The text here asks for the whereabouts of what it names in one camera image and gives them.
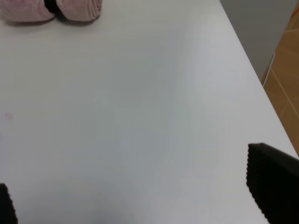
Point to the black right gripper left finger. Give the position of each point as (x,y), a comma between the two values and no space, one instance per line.
(7,211)

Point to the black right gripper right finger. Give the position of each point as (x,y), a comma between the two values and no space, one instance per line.
(273,181)

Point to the pink rolled towel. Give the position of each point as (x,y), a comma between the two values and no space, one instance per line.
(44,10)

